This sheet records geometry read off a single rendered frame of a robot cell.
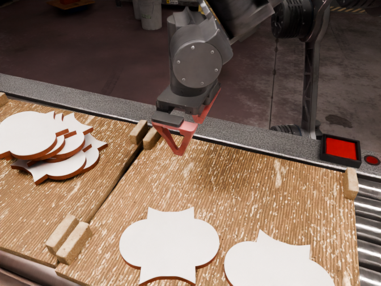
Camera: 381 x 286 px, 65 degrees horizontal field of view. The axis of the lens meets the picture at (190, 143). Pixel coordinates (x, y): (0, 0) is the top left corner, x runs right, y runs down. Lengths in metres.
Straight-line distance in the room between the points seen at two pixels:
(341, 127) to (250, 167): 1.95
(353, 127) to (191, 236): 2.18
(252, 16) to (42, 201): 0.45
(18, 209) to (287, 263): 0.44
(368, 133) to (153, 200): 2.16
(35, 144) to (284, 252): 0.45
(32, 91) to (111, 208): 0.53
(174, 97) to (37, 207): 0.31
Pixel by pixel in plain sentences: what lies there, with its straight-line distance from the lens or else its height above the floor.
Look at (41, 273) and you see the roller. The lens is 0.53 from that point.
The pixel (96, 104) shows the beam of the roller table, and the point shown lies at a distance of 0.85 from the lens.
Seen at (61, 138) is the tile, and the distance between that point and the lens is 0.62.
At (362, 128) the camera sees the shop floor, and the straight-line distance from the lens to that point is 2.59.
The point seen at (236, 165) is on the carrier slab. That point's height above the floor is 0.94.
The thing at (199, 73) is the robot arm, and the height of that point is 1.19.
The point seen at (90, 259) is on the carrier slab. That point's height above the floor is 0.94.
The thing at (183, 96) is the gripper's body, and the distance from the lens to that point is 0.45.
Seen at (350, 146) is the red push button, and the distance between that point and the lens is 0.74.
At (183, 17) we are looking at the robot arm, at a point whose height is 1.22.
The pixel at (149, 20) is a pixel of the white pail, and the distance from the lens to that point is 4.10.
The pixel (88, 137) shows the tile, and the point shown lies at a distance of 0.68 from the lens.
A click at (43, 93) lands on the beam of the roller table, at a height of 0.92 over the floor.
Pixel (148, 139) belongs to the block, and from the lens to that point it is 0.62.
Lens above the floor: 1.35
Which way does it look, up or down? 40 degrees down
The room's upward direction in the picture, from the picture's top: straight up
